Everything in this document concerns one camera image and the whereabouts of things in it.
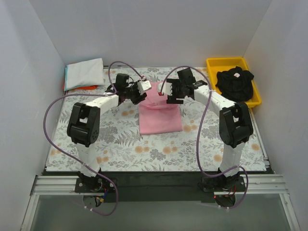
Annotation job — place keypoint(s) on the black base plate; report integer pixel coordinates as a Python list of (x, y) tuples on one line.
[(147, 196)]

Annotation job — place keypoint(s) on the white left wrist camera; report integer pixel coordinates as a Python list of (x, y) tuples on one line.
[(143, 86)]

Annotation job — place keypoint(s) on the yellow plastic bin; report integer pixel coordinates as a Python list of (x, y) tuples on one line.
[(215, 65)]

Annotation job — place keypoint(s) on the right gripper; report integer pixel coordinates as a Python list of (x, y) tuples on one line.
[(173, 95)]

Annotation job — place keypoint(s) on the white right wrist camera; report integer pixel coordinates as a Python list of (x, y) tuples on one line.
[(164, 88)]

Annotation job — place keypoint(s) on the black t-shirt in bin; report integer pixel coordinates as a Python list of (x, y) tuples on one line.
[(235, 84)]

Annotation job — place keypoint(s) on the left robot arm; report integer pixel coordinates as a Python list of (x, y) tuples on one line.
[(84, 124)]

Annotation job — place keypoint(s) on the folded teal t-shirt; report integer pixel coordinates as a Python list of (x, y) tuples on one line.
[(65, 77)]

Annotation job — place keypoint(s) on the pink t-shirt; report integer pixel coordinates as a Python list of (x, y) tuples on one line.
[(156, 116)]

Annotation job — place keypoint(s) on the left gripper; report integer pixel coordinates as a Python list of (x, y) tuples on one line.
[(138, 96)]

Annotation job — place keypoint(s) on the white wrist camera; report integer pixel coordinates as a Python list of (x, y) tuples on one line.
[(164, 88), (143, 86)]

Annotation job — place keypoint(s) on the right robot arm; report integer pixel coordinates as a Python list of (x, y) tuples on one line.
[(235, 125)]

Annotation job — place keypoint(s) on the floral patterned table mat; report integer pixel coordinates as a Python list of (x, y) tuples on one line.
[(120, 146)]

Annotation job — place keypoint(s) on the folded orange t-shirt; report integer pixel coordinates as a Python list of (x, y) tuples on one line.
[(84, 87)]

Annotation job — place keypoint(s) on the aluminium frame rail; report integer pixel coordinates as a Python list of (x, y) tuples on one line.
[(158, 182)]

